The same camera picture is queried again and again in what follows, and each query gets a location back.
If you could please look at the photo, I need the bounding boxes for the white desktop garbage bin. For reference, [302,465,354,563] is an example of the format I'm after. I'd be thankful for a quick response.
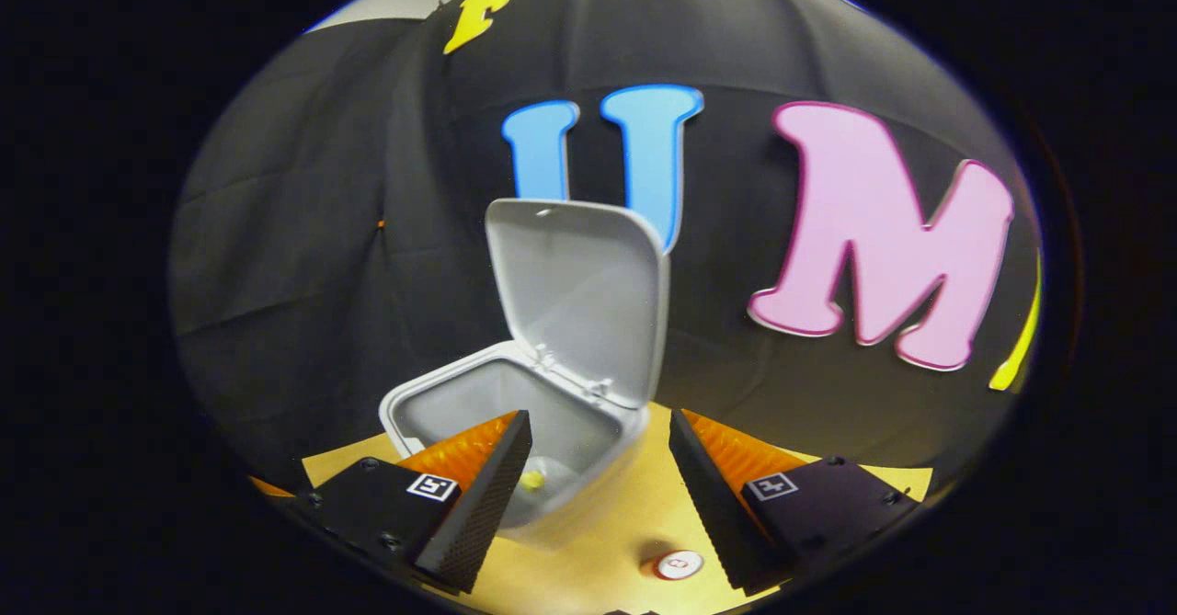
[379,198,670,544]

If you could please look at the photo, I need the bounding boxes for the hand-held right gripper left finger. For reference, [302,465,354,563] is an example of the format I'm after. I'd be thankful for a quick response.
[297,409,534,597]

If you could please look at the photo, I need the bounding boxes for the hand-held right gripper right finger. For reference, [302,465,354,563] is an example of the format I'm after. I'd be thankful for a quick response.
[668,408,922,597]

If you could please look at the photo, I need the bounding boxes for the black backdrop cloth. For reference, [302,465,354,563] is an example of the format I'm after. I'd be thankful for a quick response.
[168,0,1045,496]

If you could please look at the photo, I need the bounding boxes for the red pop can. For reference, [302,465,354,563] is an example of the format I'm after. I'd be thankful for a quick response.
[654,550,706,582]

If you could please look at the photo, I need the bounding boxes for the wooden desktop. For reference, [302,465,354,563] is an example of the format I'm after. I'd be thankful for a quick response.
[248,402,935,615]

